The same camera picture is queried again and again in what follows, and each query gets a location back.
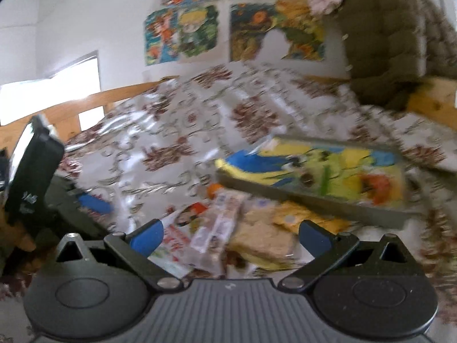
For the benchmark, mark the cartoon posters on wall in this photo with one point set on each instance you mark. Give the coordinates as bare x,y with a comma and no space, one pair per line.
250,32

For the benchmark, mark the small orange snack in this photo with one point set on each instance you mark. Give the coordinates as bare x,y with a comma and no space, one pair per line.
216,190

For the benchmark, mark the window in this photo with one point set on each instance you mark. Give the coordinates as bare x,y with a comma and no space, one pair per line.
71,75

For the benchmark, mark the blond figure wall poster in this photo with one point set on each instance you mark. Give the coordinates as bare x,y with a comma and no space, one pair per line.
198,30

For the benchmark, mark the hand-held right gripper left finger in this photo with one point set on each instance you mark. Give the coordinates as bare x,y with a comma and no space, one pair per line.
148,237

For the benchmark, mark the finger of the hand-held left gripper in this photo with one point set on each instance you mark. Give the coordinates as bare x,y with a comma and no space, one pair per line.
94,203

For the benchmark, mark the clear cracker packet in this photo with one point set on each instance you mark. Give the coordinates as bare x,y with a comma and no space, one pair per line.
260,235

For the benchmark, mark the olive quilted jacket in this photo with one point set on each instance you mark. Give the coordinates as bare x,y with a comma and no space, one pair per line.
392,35

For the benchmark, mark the pink white bar packet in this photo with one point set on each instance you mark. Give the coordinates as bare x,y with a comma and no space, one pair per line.
221,221

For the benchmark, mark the blue orange figure wall poster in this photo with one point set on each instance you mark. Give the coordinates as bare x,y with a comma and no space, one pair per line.
162,37

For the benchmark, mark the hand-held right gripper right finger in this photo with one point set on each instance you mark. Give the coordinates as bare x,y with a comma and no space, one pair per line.
314,237

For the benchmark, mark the white red cartoon snack packet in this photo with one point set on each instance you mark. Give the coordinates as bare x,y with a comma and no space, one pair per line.
182,221

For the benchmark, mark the yellow snack packet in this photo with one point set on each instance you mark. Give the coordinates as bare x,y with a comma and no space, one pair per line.
296,218

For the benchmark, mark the grey box with painted bottom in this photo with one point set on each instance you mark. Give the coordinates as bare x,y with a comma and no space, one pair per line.
339,208

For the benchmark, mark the orange snack packet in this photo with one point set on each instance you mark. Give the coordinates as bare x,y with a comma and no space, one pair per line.
375,185

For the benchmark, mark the floral printed blanket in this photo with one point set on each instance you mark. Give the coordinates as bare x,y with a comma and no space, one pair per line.
160,132

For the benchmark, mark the wooden bed frame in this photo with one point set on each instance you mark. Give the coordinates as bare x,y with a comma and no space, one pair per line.
107,96

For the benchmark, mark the green stick snack packet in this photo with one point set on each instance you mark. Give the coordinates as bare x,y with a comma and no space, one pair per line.
324,182

